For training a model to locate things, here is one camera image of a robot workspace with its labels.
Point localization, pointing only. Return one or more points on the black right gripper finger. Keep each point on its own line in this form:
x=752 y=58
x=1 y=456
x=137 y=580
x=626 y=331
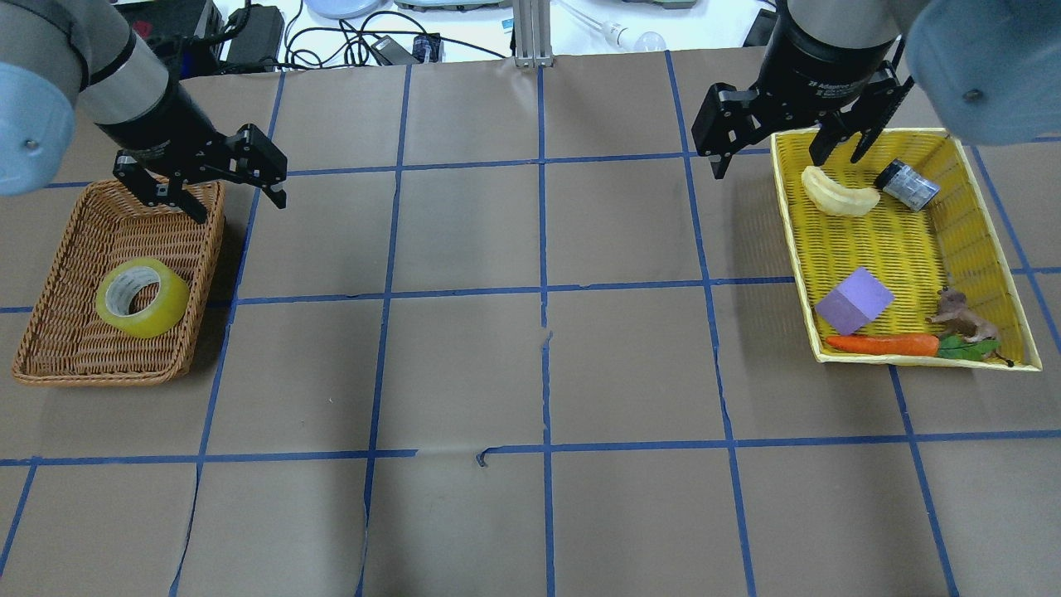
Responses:
x=720 y=160
x=836 y=127

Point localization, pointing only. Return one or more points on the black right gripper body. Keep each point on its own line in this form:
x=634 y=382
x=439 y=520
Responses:
x=816 y=68

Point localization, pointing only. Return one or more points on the aluminium frame post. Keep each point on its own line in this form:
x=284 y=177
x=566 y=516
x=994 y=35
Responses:
x=532 y=34

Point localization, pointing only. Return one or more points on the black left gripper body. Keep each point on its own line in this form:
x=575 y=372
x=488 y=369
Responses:
x=159 y=127

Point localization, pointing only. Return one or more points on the yellow packing tape roll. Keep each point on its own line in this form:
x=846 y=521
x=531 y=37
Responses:
x=142 y=298

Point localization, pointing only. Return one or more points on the light bulb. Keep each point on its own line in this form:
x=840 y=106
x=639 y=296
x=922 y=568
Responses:
x=619 y=36

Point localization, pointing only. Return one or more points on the yellow plastic basket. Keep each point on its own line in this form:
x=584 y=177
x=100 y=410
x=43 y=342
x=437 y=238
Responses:
x=951 y=242

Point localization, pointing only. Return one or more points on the black cylindrical battery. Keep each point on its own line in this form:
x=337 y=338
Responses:
x=901 y=181

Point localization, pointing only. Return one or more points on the blue plate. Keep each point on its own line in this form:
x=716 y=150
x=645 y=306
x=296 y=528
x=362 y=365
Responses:
x=342 y=9

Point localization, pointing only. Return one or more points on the pale yellow toy banana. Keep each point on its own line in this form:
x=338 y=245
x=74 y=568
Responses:
x=835 y=199

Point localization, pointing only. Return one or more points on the black power adapter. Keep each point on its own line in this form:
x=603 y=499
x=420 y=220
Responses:
x=255 y=47

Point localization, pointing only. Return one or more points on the black computer box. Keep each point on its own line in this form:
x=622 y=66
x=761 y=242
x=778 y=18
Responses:
x=175 y=31

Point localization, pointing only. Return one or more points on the purple foam cube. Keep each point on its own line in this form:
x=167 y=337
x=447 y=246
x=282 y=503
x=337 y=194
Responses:
x=855 y=302

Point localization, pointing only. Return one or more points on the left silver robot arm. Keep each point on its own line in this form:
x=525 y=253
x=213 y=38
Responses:
x=61 y=56

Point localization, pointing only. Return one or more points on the brown wicker basket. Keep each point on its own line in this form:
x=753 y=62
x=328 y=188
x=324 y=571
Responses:
x=66 y=344

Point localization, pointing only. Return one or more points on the brown toy animal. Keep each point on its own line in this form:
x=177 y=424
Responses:
x=967 y=336

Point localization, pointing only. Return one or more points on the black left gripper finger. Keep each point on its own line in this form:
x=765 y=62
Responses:
x=273 y=189
x=153 y=194

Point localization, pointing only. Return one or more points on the orange toy carrot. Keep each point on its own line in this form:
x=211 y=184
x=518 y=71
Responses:
x=907 y=345

